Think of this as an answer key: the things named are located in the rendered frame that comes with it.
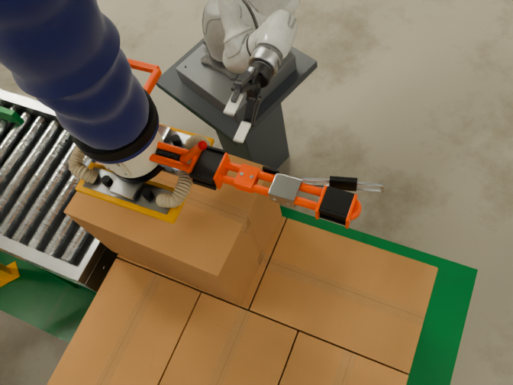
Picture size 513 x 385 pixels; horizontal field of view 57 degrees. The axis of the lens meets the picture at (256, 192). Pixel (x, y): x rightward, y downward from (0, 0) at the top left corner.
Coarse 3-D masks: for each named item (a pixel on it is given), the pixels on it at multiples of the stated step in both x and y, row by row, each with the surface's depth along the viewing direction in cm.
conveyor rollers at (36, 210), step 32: (0, 128) 235; (32, 128) 232; (0, 160) 229; (32, 160) 224; (64, 160) 220; (32, 192) 217; (64, 192) 212; (32, 224) 210; (64, 224) 205; (64, 256) 198
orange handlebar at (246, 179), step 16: (144, 64) 145; (160, 144) 131; (160, 160) 129; (176, 160) 128; (224, 176) 123; (240, 176) 122; (256, 176) 123; (272, 176) 121; (256, 192) 121; (320, 192) 118
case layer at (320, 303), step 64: (320, 256) 183; (384, 256) 179; (128, 320) 183; (192, 320) 179; (256, 320) 176; (320, 320) 172; (384, 320) 169; (64, 384) 175; (128, 384) 172; (192, 384) 169; (256, 384) 166; (320, 384) 163; (384, 384) 160
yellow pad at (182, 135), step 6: (168, 126) 148; (174, 132) 146; (180, 132) 146; (186, 132) 146; (168, 138) 146; (174, 138) 142; (180, 138) 143; (186, 138) 145; (210, 138) 144; (174, 144) 143; (180, 144) 144
